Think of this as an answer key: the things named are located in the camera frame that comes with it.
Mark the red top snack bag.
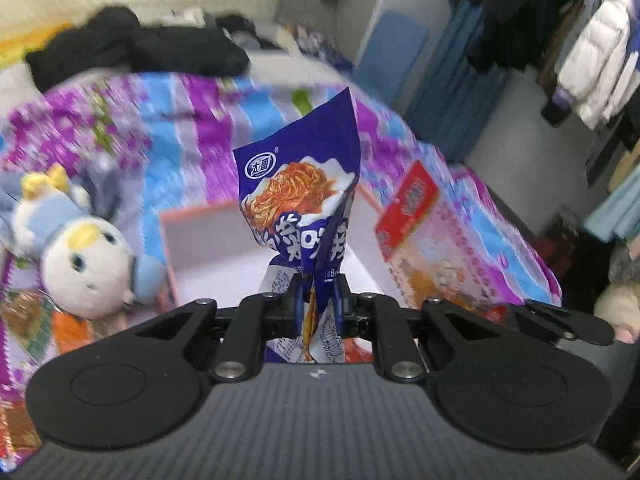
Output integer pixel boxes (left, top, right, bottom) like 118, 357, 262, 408
375, 162, 509, 325

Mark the blue noodle snack bag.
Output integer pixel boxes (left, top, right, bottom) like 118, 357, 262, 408
233, 90, 361, 363

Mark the orange barcode snack bag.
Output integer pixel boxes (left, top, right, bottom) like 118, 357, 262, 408
52, 311, 126, 354

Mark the green brown snack packet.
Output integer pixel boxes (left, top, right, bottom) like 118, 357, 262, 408
1, 289, 54, 363

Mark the orange snack packet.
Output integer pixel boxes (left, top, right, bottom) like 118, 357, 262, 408
1, 401, 41, 457

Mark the pink cardboard box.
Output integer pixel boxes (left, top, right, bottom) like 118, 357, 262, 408
158, 184, 402, 311

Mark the white blue plush toy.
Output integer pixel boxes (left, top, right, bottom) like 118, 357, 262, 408
1, 164, 167, 320

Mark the colourful striped floral bedspread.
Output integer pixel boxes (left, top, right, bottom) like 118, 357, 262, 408
1, 74, 562, 479

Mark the blue curtain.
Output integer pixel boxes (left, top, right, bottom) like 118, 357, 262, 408
405, 0, 508, 162

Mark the hanging white puffer jacket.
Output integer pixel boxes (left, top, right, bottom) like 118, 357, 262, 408
541, 0, 639, 129

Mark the black clothes pile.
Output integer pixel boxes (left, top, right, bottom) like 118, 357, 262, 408
25, 6, 250, 93

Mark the hanging black jacket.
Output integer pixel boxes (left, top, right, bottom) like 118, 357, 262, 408
466, 0, 570, 74

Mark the yellow pillow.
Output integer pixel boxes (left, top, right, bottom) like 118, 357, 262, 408
0, 22, 73, 70

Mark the grey wall cabinet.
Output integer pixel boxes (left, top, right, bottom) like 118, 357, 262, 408
274, 0, 452, 72

